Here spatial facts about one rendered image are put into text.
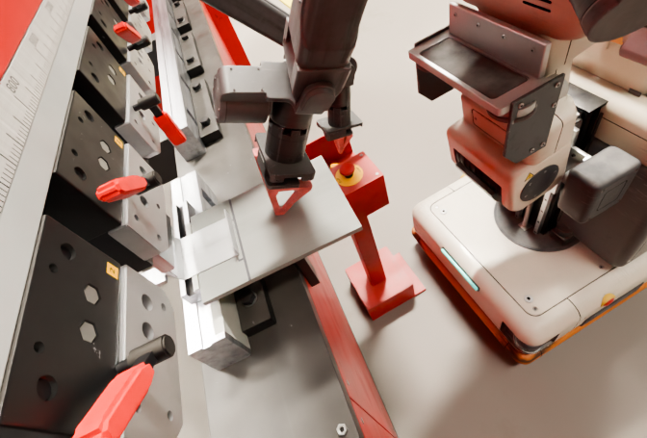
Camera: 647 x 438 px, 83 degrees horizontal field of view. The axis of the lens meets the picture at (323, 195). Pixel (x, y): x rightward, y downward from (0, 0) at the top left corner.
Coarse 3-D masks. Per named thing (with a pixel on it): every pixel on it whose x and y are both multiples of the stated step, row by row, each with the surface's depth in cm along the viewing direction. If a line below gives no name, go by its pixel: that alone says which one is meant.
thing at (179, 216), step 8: (176, 208) 68; (184, 208) 67; (192, 208) 70; (176, 216) 67; (184, 216) 66; (192, 216) 68; (176, 224) 65; (184, 224) 66; (176, 232) 64; (184, 232) 65; (184, 280) 57; (192, 280) 58; (184, 288) 56; (192, 288) 57; (184, 296) 56; (192, 296) 56; (200, 296) 57
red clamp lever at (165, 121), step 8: (144, 96) 55; (152, 96) 55; (136, 104) 55; (144, 104) 55; (152, 104) 55; (152, 112) 56; (160, 112) 57; (160, 120) 57; (168, 120) 58; (168, 128) 59; (176, 128) 59; (168, 136) 60; (176, 136) 60; (184, 136) 61; (176, 144) 61
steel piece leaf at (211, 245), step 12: (228, 216) 62; (204, 228) 63; (216, 228) 62; (228, 228) 58; (180, 240) 62; (192, 240) 62; (204, 240) 61; (216, 240) 60; (228, 240) 59; (192, 252) 60; (204, 252) 59; (216, 252) 59; (228, 252) 58; (192, 264) 58; (204, 264) 58; (216, 264) 57; (192, 276) 57
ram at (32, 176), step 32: (0, 0) 35; (32, 0) 41; (0, 32) 33; (64, 32) 46; (0, 64) 31; (64, 64) 42; (64, 96) 38; (32, 128) 31; (32, 160) 29; (32, 192) 28; (0, 224) 24; (32, 224) 26; (0, 256) 23; (0, 288) 22; (0, 320) 21; (0, 352) 20; (0, 384) 19
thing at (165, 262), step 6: (168, 222) 57; (168, 228) 56; (168, 234) 55; (168, 240) 54; (168, 246) 53; (174, 246) 58; (162, 252) 50; (168, 252) 52; (174, 252) 57; (156, 258) 50; (162, 258) 50; (168, 258) 52; (174, 258) 56; (156, 264) 50; (162, 264) 51; (168, 264) 51; (174, 264) 55; (162, 270) 52; (168, 270) 52; (174, 270) 54
